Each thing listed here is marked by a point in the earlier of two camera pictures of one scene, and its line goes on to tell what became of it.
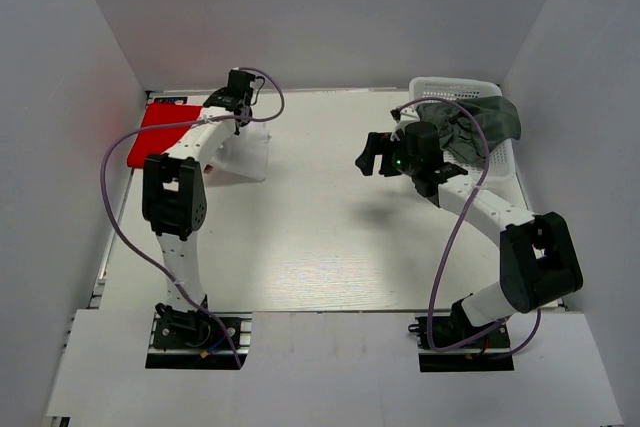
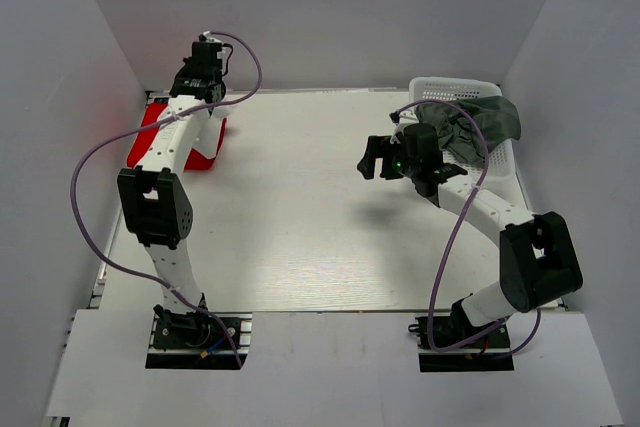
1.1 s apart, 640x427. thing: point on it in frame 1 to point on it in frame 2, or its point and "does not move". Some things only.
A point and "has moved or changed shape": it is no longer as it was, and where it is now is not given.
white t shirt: x=246 y=153 has moved or changed shape
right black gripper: x=377 y=145 does not move
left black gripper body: x=219 y=93 to x=188 y=62
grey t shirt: x=474 y=125 does not move
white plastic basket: x=501 y=175 does not move
